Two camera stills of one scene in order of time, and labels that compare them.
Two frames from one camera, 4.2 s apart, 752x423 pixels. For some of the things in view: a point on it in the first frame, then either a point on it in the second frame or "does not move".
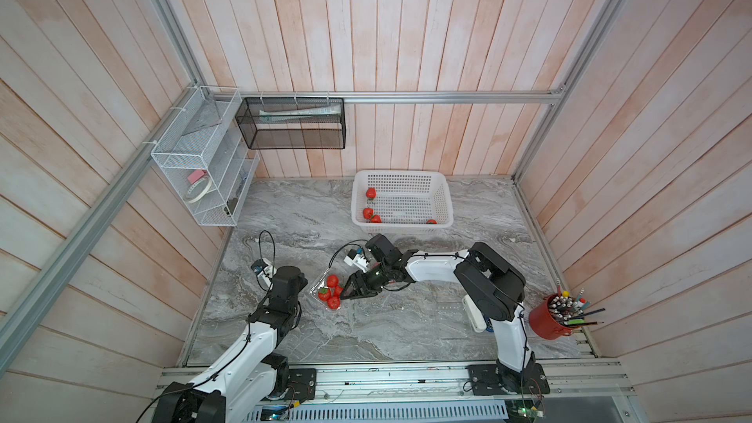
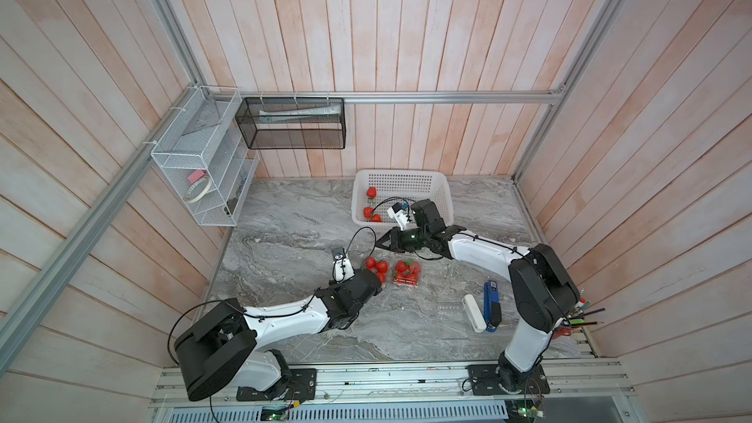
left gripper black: (303, 283) -> (335, 286)
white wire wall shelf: (208, 159) does not move
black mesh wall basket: (293, 123) does not move
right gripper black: (355, 280) -> (395, 236)
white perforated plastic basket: (401, 201) does not move
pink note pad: (196, 174) does not move
